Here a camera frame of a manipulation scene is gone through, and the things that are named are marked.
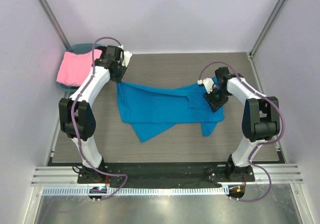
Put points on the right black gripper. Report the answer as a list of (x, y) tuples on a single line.
[(215, 99)]

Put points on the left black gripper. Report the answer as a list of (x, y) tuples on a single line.
[(119, 74)]

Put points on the blue t shirt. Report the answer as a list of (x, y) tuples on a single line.
[(151, 111)]

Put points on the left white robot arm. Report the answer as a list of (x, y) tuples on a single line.
[(75, 113)]

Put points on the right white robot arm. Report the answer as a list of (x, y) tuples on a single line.
[(260, 122)]

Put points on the pink folded t shirt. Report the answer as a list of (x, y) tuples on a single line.
[(74, 68)]

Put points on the teal plastic basin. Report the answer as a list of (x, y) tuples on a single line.
[(76, 49)]

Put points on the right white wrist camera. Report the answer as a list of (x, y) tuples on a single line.
[(208, 83)]

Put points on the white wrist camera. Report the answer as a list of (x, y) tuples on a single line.
[(208, 83), (126, 57)]

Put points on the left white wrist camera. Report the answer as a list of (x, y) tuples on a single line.
[(126, 57)]

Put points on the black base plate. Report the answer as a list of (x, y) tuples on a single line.
[(183, 175)]

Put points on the aluminium frame rail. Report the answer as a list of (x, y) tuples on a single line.
[(65, 176)]

